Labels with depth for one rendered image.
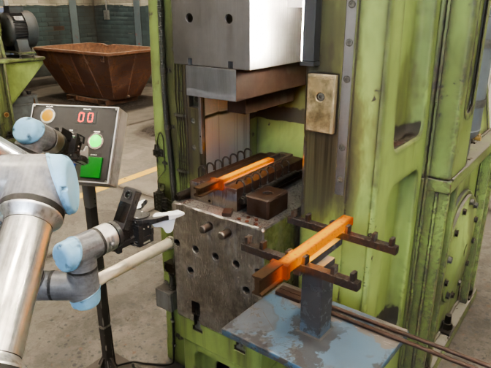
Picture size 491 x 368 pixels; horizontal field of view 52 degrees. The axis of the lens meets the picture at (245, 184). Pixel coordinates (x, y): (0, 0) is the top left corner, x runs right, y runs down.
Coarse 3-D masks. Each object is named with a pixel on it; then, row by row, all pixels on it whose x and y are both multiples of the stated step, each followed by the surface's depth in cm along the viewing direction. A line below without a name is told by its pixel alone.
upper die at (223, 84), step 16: (288, 64) 169; (192, 80) 158; (208, 80) 154; (224, 80) 150; (240, 80) 149; (256, 80) 156; (272, 80) 163; (288, 80) 171; (304, 80) 180; (208, 96) 156; (224, 96) 152; (240, 96) 151; (256, 96) 158
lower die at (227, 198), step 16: (256, 160) 189; (288, 160) 189; (208, 176) 175; (240, 176) 169; (256, 176) 171; (272, 176) 175; (192, 192) 172; (224, 192) 163; (240, 192) 161; (240, 208) 163
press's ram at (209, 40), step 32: (192, 0) 149; (224, 0) 142; (256, 0) 140; (288, 0) 151; (192, 32) 152; (224, 32) 145; (256, 32) 143; (288, 32) 156; (192, 64) 156; (224, 64) 148; (256, 64) 146
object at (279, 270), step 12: (348, 216) 136; (324, 228) 129; (336, 228) 129; (312, 240) 122; (324, 240) 123; (300, 252) 116; (312, 252) 119; (276, 264) 109; (288, 264) 110; (252, 276) 104; (264, 276) 104; (276, 276) 109; (288, 276) 110; (264, 288) 106
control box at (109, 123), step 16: (32, 112) 184; (64, 112) 181; (96, 112) 179; (112, 112) 178; (64, 128) 180; (80, 128) 179; (96, 128) 178; (112, 128) 177; (112, 144) 176; (112, 160) 175; (112, 176) 176
